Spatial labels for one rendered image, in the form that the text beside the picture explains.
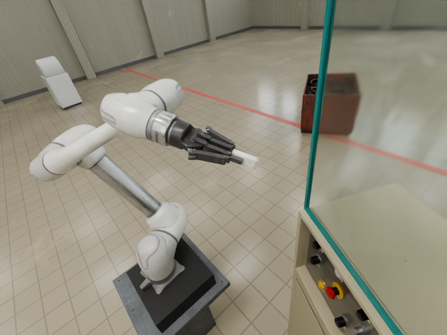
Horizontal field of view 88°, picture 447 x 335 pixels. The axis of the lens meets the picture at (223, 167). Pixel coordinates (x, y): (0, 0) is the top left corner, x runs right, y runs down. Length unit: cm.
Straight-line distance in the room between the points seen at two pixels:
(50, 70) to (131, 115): 663
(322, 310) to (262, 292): 104
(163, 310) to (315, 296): 70
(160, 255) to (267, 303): 112
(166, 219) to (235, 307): 105
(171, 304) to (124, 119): 96
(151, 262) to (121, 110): 76
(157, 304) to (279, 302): 104
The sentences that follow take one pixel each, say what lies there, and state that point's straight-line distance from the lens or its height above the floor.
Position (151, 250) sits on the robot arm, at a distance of 118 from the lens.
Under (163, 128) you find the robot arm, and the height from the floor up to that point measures 167.
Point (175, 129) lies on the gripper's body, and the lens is 62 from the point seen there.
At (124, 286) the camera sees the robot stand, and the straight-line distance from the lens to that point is 162.
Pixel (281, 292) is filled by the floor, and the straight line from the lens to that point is 212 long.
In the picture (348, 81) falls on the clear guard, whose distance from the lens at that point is 56.
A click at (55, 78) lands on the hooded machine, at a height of 75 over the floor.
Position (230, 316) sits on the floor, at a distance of 206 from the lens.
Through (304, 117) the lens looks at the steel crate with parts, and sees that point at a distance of 362.
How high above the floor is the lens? 193
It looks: 37 degrees down
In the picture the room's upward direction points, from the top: 10 degrees counter-clockwise
